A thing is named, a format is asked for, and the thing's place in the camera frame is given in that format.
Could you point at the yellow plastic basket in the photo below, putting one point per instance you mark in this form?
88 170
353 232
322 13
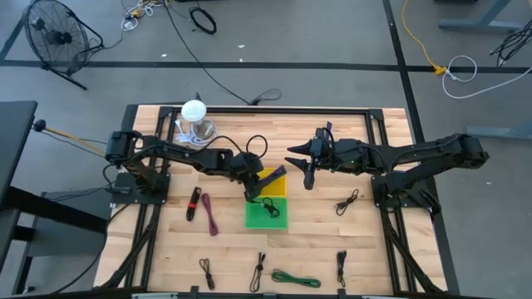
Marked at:
276 190

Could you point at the white mushroom lamp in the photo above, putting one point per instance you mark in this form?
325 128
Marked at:
193 110

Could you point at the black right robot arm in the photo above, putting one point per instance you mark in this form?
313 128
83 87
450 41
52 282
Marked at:
415 155

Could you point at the yellow rod with black knob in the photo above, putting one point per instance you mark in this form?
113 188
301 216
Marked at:
38 125

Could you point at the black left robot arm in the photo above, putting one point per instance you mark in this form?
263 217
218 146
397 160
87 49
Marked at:
183 153

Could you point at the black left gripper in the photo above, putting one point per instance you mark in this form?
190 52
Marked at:
248 168

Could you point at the grey desk leg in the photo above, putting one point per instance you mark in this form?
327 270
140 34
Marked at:
478 25

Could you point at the black metal table frame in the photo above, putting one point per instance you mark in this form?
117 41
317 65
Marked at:
291 110

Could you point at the green plastic basket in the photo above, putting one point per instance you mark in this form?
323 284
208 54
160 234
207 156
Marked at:
259 222

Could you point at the black desk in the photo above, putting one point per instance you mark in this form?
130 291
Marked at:
14 133

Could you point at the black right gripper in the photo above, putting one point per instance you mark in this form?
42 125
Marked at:
322 153

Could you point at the grey desk foot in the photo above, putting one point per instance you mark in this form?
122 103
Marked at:
498 132

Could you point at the black floor fan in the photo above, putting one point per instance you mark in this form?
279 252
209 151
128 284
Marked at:
56 37

